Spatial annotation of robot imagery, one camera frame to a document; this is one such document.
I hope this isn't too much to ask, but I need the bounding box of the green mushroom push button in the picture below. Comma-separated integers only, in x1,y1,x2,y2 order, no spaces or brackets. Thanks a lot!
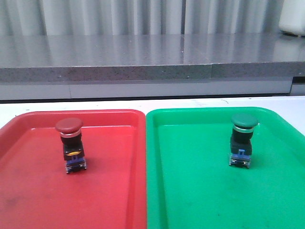
229,113,258,168

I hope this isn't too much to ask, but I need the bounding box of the green plastic tray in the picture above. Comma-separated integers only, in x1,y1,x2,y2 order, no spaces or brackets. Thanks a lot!
146,107,305,229

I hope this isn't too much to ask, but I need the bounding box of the white container in background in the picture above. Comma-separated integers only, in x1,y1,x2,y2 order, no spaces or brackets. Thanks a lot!
279,0,305,36

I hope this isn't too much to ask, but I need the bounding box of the grey stone platform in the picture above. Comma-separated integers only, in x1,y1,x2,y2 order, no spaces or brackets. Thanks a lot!
0,33,305,101

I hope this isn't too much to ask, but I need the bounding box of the red plastic tray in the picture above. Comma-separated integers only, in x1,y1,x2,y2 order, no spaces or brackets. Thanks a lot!
0,110,147,229

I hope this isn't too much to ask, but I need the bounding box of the red mushroom push button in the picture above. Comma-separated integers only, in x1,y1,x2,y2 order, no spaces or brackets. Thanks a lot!
55,117,87,174

